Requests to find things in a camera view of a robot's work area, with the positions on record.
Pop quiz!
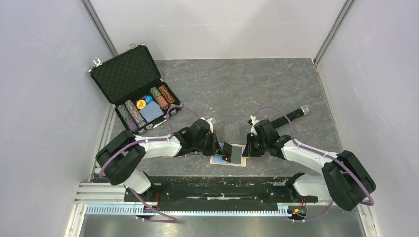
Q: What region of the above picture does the pink chip stack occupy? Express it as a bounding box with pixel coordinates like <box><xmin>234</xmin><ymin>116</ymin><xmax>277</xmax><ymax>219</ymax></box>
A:
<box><xmin>150</xmin><ymin>87</ymin><xmax>169</xmax><ymax>110</ymax></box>

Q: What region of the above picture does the yellow dealer chip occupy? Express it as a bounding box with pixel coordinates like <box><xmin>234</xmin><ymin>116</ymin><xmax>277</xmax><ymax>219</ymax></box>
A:
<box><xmin>136</xmin><ymin>99</ymin><xmax>147</xmax><ymax>110</ymax></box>

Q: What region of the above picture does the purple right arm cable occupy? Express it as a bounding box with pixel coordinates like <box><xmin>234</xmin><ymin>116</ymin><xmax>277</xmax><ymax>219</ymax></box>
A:
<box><xmin>252</xmin><ymin>105</ymin><xmax>376</xmax><ymax>223</ymax></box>

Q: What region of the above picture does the black VIP card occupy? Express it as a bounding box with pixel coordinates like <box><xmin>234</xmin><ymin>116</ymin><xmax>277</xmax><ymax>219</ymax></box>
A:
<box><xmin>222</xmin><ymin>142</ymin><xmax>233</xmax><ymax>163</ymax></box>
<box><xmin>230</xmin><ymin>145</ymin><xmax>243</xmax><ymax>165</ymax></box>

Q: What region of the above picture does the black poker chip case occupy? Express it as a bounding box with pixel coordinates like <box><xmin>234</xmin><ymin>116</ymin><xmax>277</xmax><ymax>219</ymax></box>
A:
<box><xmin>89</xmin><ymin>44</ymin><xmax>182</xmax><ymax>135</ymax></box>

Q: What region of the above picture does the orange black chip stack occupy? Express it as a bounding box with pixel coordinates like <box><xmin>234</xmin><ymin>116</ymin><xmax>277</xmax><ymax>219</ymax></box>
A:
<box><xmin>158</xmin><ymin>85</ymin><xmax>176</xmax><ymax>105</ymax></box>

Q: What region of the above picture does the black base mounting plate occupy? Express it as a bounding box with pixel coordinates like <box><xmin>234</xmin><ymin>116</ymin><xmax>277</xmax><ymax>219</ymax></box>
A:
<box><xmin>143</xmin><ymin>176</ymin><xmax>318</xmax><ymax>211</ymax></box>

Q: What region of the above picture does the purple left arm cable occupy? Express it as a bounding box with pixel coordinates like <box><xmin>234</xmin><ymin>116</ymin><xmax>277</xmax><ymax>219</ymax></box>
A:
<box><xmin>98</xmin><ymin>105</ymin><xmax>205</xmax><ymax>223</ymax></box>

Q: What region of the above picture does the tan leather card holder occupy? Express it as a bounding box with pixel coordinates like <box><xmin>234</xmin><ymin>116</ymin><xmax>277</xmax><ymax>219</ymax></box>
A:
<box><xmin>210</xmin><ymin>144</ymin><xmax>248</xmax><ymax>167</ymax></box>

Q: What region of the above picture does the blue patterned card deck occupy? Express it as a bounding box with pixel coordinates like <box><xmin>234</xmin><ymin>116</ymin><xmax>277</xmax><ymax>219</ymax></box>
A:
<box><xmin>139</xmin><ymin>101</ymin><xmax>163</xmax><ymax>123</ymax></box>

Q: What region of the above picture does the black cylindrical flashlight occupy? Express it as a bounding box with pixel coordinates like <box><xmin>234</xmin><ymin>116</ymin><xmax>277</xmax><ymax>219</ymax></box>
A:
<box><xmin>271</xmin><ymin>105</ymin><xmax>309</xmax><ymax>129</ymax></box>

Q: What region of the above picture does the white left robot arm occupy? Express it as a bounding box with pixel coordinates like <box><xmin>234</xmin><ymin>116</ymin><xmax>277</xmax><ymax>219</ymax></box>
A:
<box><xmin>96</xmin><ymin>118</ymin><xmax>225</xmax><ymax>201</ymax></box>

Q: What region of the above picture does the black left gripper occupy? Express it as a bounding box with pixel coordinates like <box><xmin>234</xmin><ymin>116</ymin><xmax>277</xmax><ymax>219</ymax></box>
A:
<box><xmin>193</xmin><ymin>130</ymin><xmax>225</xmax><ymax>157</ymax></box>

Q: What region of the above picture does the purple chip stack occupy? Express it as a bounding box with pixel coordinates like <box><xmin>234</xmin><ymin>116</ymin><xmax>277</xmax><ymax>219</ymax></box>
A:
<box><xmin>125</xmin><ymin>100</ymin><xmax>147</xmax><ymax>131</ymax></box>

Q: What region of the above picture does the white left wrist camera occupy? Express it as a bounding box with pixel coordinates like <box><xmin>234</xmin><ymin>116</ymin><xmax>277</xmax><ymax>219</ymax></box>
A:
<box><xmin>202</xmin><ymin>117</ymin><xmax>216</xmax><ymax>126</ymax></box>

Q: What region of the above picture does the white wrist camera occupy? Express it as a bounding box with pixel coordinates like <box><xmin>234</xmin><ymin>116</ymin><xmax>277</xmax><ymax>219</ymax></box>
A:
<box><xmin>202</xmin><ymin>117</ymin><xmax>216</xmax><ymax>126</ymax></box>
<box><xmin>248</xmin><ymin>115</ymin><xmax>260</xmax><ymax>136</ymax></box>

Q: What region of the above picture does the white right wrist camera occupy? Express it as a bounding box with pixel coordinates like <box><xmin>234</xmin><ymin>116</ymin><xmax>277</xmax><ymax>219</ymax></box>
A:
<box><xmin>248</xmin><ymin>115</ymin><xmax>260</xmax><ymax>136</ymax></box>

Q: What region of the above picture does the green chip stack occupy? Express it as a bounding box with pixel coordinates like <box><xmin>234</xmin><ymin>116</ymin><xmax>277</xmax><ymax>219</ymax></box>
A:
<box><xmin>117</xmin><ymin>104</ymin><xmax>132</xmax><ymax>123</ymax></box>

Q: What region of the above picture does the clear acrylic card box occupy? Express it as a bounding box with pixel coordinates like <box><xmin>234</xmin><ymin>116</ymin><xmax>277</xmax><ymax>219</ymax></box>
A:
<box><xmin>174</xmin><ymin>151</ymin><xmax>207</xmax><ymax>158</ymax></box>

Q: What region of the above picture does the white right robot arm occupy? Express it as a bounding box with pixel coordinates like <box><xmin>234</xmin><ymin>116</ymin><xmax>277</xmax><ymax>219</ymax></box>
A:
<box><xmin>243</xmin><ymin>116</ymin><xmax>376</xmax><ymax>211</ymax></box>

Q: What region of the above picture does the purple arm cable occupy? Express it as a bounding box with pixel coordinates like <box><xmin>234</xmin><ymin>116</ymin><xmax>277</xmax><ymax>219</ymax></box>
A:
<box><xmin>98</xmin><ymin>105</ymin><xmax>205</xmax><ymax>223</ymax></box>
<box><xmin>252</xmin><ymin>105</ymin><xmax>376</xmax><ymax>223</ymax></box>

